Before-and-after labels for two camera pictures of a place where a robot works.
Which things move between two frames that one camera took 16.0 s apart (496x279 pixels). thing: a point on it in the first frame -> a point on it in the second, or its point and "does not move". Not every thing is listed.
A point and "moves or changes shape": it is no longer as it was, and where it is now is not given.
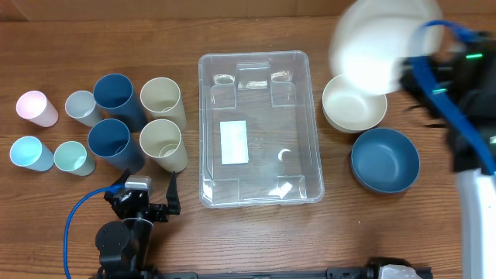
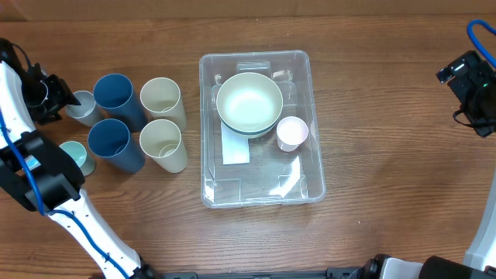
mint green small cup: x=72 y=156 does not move
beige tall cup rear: x=161 y=98 does not move
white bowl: x=369 y=37 -> x=254 y=136
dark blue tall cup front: x=110 y=141 does not move
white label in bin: x=234 y=142 does not move
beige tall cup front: x=160 y=139 does not move
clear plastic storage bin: x=259 y=142 does not move
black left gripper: x=161 y=210 -> x=60 y=97
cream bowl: x=349 y=110 -> x=249 y=102
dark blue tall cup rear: x=114 y=96 does not move
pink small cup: x=34 y=105 moves or changes shape
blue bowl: x=384 y=160 -> x=249 y=133
